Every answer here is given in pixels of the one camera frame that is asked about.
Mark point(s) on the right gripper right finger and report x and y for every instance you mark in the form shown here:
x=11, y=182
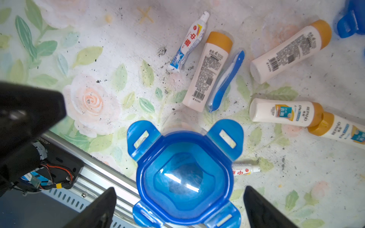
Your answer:
x=261, y=213

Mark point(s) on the blue lid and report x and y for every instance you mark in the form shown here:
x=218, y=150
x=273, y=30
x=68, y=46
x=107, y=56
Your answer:
x=185, y=177
x=353, y=22

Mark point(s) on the blue toothbrush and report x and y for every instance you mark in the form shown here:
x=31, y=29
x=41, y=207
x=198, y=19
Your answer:
x=215, y=99

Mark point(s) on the white bottle lying sideways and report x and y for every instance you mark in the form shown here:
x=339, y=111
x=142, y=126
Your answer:
x=337, y=128

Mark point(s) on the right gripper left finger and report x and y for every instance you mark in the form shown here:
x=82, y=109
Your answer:
x=98, y=214

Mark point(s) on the white bottle barcode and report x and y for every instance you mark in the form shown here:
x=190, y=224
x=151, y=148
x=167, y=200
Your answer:
x=215, y=53

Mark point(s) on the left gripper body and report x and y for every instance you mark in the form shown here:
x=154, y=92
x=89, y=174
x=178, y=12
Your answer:
x=26, y=113

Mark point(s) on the toothpaste tube front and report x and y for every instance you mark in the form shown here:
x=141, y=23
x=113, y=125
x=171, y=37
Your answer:
x=245, y=169

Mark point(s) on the white bottle teal label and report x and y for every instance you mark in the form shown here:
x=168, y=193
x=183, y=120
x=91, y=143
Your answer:
x=297, y=113

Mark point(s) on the small toothpaste tube left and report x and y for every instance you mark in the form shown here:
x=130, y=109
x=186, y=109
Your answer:
x=191, y=41

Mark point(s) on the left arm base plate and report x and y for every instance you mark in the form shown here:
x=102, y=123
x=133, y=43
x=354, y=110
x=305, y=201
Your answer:
x=39, y=166

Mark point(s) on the white bottle back label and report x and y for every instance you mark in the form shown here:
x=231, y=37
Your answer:
x=307, y=42

